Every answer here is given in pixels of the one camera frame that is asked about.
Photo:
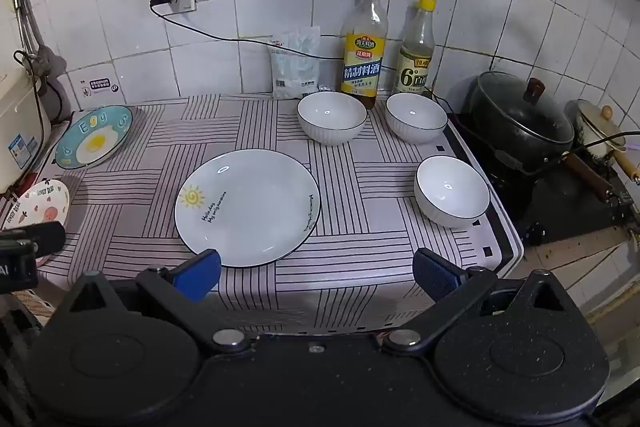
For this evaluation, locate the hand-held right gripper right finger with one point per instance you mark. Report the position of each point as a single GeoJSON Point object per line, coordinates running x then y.
{"type": "Point", "coordinates": [435, 272]}

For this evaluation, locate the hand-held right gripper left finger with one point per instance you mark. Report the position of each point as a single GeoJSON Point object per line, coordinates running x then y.
{"type": "Point", "coordinates": [197, 269]}

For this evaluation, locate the white plate with sun print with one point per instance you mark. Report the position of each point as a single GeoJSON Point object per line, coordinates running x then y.
{"type": "Point", "coordinates": [250, 207]}

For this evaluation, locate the white bowl with dark rim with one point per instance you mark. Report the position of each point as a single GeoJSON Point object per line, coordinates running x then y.
{"type": "Point", "coordinates": [331, 117]}
{"type": "Point", "coordinates": [452, 189]}
{"type": "Point", "coordinates": [416, 117]}

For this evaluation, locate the teal plate with egg print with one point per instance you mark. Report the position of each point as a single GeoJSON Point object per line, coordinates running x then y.
{"type": "Point", "coordinates": [92, 139]}

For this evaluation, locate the white plate with cartoon print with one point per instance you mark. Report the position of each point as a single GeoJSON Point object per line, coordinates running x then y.
{"type": "Point", "coordinates": [45, 202]}

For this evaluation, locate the striped tablecloth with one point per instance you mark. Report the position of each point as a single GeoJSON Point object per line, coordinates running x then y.
{"type": "Point", "coordinates": [150, 187]}

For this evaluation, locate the white rice cooker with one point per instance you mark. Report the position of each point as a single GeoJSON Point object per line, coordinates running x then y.
{"type": "Point", "coordinates": [17, 127]}

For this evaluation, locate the black gas stove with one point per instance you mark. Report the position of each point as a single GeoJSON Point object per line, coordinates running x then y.
{"type": "Point", "coordinates": [560, 207]}

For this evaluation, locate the glass pan lid wooden knob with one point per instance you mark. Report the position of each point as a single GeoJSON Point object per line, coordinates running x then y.
{"type": "Point", "coordinates": [515, 112]}

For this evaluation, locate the clear vinegar bottle yellow cap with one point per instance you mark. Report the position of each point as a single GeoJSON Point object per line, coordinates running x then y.
{"type": "Point", "coordinates": [416, 62]}

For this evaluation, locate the yellow label cooking wine bottle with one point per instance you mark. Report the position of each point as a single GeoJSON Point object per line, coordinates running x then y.
{"type": "Point", "coordinates": [364, 62]}

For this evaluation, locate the clear plastic salt bag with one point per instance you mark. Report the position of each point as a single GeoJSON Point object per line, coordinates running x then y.
{"type": "Point", "coordinates": [295, 67]}

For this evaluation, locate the small white wall sticker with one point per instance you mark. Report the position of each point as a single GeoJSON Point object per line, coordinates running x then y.
{"type": "Point", "coordinates": [100, 87]}

